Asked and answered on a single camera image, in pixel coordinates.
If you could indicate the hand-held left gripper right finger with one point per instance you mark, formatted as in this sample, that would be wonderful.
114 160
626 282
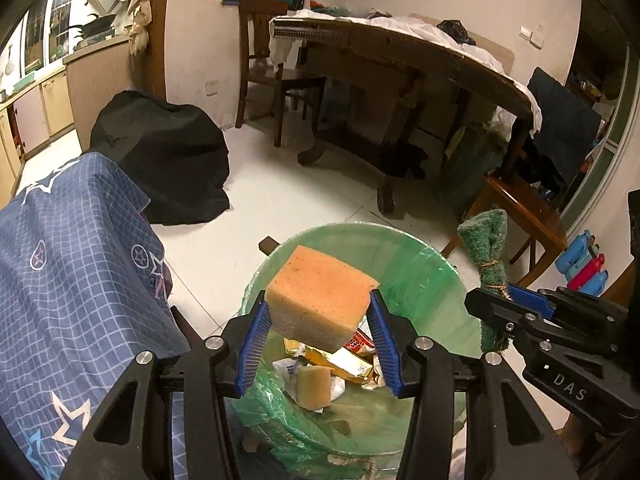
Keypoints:
387 355

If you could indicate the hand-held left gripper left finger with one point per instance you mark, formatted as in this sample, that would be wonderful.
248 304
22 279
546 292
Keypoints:
250 355

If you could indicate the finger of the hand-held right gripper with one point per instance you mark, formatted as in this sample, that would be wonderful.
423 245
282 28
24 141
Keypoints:
535 300
500 312

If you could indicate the white paper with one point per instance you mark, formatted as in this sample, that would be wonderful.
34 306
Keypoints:
285 370

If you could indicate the yellow packet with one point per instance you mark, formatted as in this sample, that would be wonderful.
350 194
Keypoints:
345 362

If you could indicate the large yellow sponge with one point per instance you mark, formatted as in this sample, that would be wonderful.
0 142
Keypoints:
314 387

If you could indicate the green cloth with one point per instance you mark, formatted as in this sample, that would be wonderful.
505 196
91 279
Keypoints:
487 240

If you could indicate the green lined trash bin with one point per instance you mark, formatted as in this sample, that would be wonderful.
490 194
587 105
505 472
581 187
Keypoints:
415 270

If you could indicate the orange sponge block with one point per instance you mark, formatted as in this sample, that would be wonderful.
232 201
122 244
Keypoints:
320 295

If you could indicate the red plastic bottle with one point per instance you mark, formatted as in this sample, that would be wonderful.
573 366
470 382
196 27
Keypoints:
587 271

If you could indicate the blue plastic bottle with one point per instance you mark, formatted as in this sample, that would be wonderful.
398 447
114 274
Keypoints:
575 252

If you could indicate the low wooden chair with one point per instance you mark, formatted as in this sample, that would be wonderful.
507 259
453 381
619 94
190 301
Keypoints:
520 210

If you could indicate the dark green bag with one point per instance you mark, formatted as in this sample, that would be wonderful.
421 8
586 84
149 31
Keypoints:
472 165

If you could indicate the dark jacket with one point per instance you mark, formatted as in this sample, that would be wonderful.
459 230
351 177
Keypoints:
560 125

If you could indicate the blue star print tablecloth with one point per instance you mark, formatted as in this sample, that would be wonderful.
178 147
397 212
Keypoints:
75 260

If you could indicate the black covered bundle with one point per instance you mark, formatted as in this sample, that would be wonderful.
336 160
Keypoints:
160 155

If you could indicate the dark wooden dining table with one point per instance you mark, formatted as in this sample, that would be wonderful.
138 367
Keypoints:
400 60

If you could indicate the black plastic bag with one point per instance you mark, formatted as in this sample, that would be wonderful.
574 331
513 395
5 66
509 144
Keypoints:
452 29

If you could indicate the beige kitchen base cabinets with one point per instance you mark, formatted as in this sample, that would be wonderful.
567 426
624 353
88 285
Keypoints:
50 100

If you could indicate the beige hanging mesh bag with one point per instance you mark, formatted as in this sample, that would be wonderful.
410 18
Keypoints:
140 35

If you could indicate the black wok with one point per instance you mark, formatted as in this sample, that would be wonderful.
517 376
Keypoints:
82 27

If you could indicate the kitchen window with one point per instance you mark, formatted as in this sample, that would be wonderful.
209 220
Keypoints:
55 15

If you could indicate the white wall switch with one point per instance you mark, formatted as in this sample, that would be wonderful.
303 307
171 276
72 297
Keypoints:
531 35

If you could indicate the white wall socket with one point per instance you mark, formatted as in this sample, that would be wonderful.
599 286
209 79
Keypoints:
213 87

